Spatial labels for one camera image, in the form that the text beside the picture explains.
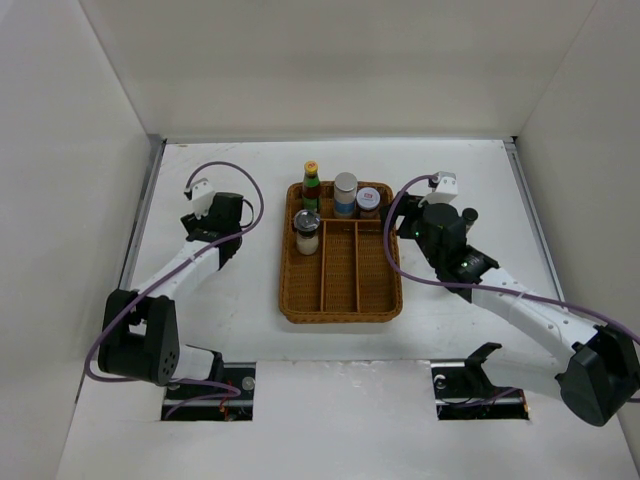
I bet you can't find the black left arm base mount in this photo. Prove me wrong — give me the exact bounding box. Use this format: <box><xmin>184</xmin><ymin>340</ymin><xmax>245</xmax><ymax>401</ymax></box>
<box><xmin>160</xmin><ymin>363</ymin><xmax>256</xmax><ymax>422</ymax></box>

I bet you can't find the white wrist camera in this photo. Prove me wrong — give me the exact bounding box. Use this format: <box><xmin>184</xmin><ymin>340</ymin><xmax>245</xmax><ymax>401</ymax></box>
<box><xmin>419</xmin><ymin>171</ymin><xmax>458</xmax><ymax>206</ymax></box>
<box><xmin>184</xmin><ymin>178</ymin><xmax>216</xmax><ymax>220</ymax></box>

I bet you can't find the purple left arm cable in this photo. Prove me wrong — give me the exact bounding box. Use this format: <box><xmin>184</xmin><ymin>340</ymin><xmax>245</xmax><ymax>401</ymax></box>
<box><xmin>82</xmin><ymin>161</ymin><xmax>265</xmax><ymax>419</ymax></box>

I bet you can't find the slim dark pepper bottle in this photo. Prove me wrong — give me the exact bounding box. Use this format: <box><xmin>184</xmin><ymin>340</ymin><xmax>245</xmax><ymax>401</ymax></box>
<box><xmin>462</xmin><ymin>208</ymin><xmax>479</xmax><ymax>231</ymax></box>

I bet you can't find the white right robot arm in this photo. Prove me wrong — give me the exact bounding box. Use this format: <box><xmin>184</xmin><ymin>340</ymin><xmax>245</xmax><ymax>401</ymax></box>
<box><xmin>380</xmin><ymin>193</ymin><xmax>639</xmax><ymax>426</ymax></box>

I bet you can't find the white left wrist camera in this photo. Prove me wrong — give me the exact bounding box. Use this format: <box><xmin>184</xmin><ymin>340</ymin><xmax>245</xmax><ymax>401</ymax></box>
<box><xmin>184</xmin><ymin>178</ymin><xmax>216</xmax><ymax>220</ymax></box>

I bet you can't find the clear jar grey lid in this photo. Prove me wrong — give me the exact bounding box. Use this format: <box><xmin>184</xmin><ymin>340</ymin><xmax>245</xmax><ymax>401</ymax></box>
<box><xmin>293</xmin><ymin>209</ymin><xmax>321</xmax><ymax>256</ymax></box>

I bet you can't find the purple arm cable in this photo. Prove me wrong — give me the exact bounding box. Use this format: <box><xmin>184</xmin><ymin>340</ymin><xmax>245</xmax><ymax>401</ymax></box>
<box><xmin>382</xmin><ymin>173</ymin><xmax>640</xmax><ymax>346</ymax></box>
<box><xmin>82</xmin><ymin>161</ymin><xmax>265</xmax><ymax>419</ymax></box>

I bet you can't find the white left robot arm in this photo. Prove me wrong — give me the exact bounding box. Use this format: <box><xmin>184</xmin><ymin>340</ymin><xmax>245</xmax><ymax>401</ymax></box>
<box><xmin>98</xmin><ymin>192</ymin><xmax>244</xmax><ymax>399</ymax></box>

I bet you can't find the white bead jar silver lid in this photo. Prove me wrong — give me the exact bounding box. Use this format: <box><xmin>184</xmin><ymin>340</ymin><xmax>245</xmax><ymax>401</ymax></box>
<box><xmin>333</xmin><ymin>172</ymin><xmax>358</xmax><ymax>218</ymax></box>

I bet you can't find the brown wicker divided tray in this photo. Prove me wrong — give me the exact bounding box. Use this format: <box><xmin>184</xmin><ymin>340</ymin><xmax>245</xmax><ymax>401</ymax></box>
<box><xmin>279</xmin><ymin>181</ymin><xmax>403</xmax><ymax>324</ymax></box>

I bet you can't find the red sauce bottle yellow cap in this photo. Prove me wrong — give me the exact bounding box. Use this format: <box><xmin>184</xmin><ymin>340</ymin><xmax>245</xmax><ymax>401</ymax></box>
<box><xmin>302</xmin><ymin>161</ymin><xmax>322</xmax><ymax>213</ymax></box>

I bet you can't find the brown spice jar red label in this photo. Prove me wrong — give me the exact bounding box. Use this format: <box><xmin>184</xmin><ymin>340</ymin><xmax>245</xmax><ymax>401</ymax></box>
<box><xmin>356</xmin><ymin>187</ymin><xmax>381</xmax><ymax>219</ymax></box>

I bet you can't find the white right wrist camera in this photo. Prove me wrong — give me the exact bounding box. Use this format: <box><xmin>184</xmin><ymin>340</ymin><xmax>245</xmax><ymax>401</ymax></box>
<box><xmin>419</xmin><ymin>171</ymin><xmax>458</xmax><ymax>206</ymax></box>

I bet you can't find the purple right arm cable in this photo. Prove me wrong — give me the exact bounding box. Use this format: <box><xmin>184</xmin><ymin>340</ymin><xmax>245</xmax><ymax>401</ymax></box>
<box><xmin>382</xmin><ymin>173</ymin><xmax>640</xmax><ymax>346</ymax></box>

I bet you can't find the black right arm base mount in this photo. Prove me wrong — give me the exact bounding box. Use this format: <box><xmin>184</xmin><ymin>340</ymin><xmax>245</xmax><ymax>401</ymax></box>
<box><xmin>431</xmin><ymin>342</ymin><xmax>529</xmax><ymax>421</ymax></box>

